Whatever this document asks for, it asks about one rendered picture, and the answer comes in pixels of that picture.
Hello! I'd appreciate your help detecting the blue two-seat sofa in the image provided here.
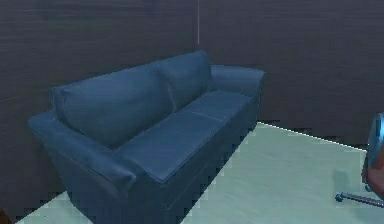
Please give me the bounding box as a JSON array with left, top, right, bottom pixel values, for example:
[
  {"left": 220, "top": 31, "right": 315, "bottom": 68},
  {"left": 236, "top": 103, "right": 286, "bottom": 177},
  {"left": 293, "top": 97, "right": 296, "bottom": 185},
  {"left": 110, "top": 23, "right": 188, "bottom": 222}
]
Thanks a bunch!
[{"left": 27, "top": 50, "right": 267, "bottom": 224}]

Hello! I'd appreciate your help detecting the blue and red swivel chair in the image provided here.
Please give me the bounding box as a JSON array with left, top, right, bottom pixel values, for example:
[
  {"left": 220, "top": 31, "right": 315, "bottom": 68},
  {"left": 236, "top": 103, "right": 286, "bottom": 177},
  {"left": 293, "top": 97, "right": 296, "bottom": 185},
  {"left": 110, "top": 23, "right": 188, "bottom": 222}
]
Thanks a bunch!
[{"left": 335, "top": 112, "right": 384, "bottom": 209}]

